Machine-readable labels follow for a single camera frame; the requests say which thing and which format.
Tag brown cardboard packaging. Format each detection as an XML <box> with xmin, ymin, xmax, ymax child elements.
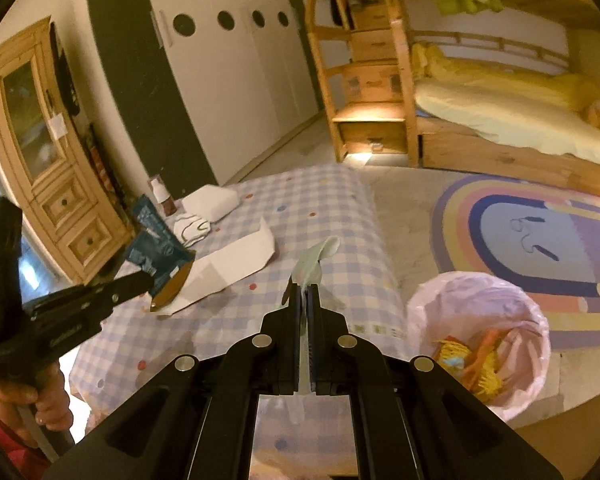
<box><xmin>149</xmin><ymin>261</ymin><xmax>193</xmax><ymax>312</ymax></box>

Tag dark blue snack bag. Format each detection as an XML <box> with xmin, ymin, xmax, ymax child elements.
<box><xmin>125</xmin><ymin>195</ymin><xmax>195</xmax><ymax>297</ymax></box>

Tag pale green wrapper strip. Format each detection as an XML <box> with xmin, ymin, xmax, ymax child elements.
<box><xmin>290</xmin><ymin>236</ymin><xmax>340</xmax><ymax>396</ymax></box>

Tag pink bagged trash bin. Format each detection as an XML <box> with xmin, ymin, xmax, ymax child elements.
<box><xmin>406</xmin><ymin>272</ymin><xmax>550</xmax><ymax>422</ymax></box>

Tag left hand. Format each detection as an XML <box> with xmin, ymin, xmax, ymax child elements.
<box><xmin>0</xmin><ymin>362</ymin><xmax>73</xmax><ymax>440</ymax></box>

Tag blue checkered tablecloth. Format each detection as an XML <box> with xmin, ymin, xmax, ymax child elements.
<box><xmin>69</xmin><ymin>165</ymin><xmax>412</xmax><ymax>434</ymax></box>

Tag white paper sheet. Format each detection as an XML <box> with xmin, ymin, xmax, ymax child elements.
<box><xmin>151</xmin><ymin>217</ymin><xmax>275</xmax><ymax>316</ymax></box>

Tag brown bottle white cap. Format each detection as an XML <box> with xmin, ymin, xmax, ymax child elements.
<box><xmin>149</xmin><ymin>176</ymin><xmax>178</xmax><ymax>217</ymax></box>

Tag white tissue pack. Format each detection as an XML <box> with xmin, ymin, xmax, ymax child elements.
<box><xmin>182</xmin><ymin>184</ymin><xmax>240</xmax><ymax>222</ymax></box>

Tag rainbow round rug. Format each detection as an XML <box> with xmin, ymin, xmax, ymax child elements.
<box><xmin>430</xmin><ymin>176</ymin><xmax>600</xmax><ymax>350</ymax></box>

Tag wooden glass door cabinet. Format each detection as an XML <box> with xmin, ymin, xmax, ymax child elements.
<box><xmin>0</xmin><ymin>18</ymin><xmax>131</xmax><ymax>284</ymax></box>

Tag wooden bunk bed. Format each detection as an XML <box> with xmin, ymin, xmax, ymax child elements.
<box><xmin>401</xmin><ymin>0</ymin><xmax>600</xmax><ymax>196</ymax></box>

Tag white wardrobe with round holes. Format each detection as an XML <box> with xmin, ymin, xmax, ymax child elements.
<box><xmin>150</xmin><ymin>0</ymin><xmax>318</xmax><ymax>183</ymax></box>

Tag wooden stair drawers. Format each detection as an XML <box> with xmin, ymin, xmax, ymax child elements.
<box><xmin>304</xmin><ymin>0</ymin><xmax>420</xmax><ymax>167</ymax></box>

